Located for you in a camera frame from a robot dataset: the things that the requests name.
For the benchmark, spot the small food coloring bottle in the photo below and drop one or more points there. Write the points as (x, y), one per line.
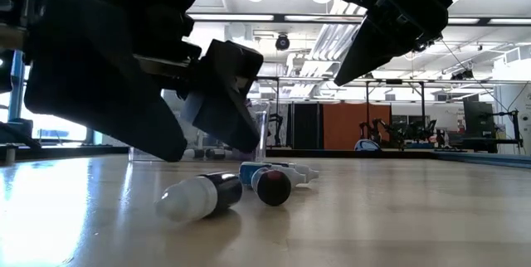
(195, 196)
(249, 171)
(194, 153)
(215, 153)
(274, 188)

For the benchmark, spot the fluorescent ceiling light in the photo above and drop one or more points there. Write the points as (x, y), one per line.
(506, 21)

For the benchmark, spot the large bright window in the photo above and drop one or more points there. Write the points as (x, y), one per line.
(54, 130)

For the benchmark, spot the black aluminium table frame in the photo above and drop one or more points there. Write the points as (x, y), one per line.
(373, 153)

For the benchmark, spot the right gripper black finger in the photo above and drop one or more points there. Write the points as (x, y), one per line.
(365, 55)

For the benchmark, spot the black background monitor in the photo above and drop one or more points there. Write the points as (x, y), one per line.
(479, 119)

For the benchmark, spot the orange partition panel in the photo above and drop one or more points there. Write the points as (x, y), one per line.
(344, 126)

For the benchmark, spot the black ceiling dome camera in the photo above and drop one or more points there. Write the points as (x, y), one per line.
(282, 43)

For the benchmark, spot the black angled support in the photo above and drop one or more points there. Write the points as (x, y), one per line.
(16, 132)

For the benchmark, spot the black partition panel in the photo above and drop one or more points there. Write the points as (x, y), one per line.
(305, 126)

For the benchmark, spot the clear plastic tray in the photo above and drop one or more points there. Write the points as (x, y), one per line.
(263, 134)

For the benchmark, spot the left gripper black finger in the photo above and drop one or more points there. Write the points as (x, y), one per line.
(226, 105)
(91, 72)

